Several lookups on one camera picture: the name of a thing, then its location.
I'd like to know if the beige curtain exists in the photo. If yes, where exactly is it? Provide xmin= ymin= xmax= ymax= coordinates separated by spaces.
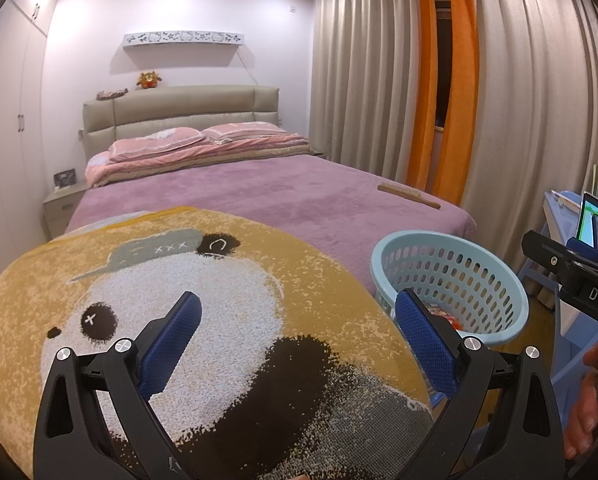
xmin=309 ymin=0 xmax=422 ymax=186
xmin=461 ymin=0 xmax=598 ymax=261

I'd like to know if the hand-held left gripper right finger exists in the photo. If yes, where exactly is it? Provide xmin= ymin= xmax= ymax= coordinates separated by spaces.
xmin=395 ymin=287 xmax=566 ymax=480

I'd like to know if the wooden brush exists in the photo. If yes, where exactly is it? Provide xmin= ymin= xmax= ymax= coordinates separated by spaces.
xmin=377 ymin=182 xmax=442 ymax=209

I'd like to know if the orange curtain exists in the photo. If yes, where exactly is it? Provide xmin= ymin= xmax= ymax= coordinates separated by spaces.
xmin=406 ymin=0 xmax=447 ymax=193
xmin=431 ymin=0 xmax=480 ymax=206

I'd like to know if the light blue desk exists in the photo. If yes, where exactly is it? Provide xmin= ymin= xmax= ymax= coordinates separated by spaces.
xmin=519 ymin=189 xmax=598 ymax=411

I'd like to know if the beige nightstand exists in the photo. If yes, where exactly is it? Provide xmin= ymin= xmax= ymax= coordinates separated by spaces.
xmin=43 ymin=180 xmax=90 ymax=241

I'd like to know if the white wardrobe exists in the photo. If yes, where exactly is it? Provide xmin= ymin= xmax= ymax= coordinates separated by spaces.
xmin=0 ymin=0 xmax=60 ymax=286

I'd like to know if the round panda rug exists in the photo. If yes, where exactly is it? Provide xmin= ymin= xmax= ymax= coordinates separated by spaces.
xmin=0 ymin=205 xmax=435 ymax=480

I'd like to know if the red printed packet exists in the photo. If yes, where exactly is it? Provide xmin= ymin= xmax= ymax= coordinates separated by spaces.
xmin=426 ymin=302 xmax=464 ymax=331

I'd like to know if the bed with purple cover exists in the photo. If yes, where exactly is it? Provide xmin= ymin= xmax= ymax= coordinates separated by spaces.
xmin=64 ymin=152 xmax=477 ymax=306

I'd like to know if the pink pillow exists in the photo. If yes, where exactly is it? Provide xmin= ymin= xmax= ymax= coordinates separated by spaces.
xmin=201 ymin=122 xmax=287 ymax=144
xmin=108 ymin=127 xmax=205 ymax=163

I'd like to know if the person's right hand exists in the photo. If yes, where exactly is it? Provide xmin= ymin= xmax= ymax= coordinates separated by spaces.
xmin=563 ymin=342 xmax=598 ymax=461

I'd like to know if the folded pink quilt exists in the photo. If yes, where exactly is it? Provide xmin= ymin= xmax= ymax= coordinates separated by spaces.
xmin=85 ymin=132 xmax=312 ymax=188

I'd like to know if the window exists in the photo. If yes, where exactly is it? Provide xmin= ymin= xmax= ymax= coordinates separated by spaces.
xmin=431 ymin=0 xmax=454 ymax=131

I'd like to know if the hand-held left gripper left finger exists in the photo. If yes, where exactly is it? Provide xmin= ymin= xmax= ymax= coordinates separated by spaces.
xmin=33 ymin=290 xmax=202 ymax=480

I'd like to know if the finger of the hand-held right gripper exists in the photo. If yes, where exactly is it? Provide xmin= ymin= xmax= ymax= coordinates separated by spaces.
xmin=566 ymin=237 xmax=598 ymax=273
xmin=521 ymin=230 xmax=587 ymax=288

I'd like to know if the white wall shelf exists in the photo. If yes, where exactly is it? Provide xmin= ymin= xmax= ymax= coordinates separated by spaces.
xmin=123 ymin=30 xmax=245 ymax=51

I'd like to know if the light blue plastic basket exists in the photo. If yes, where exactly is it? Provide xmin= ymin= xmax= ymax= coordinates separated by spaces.
xmin=370 ymin=230 xmax=530 ymax=348

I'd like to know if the beige upholstered bed headboard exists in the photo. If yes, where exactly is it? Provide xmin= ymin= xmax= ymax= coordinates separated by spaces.
xmin=82 ymin=85 xmax=282 ymax=171

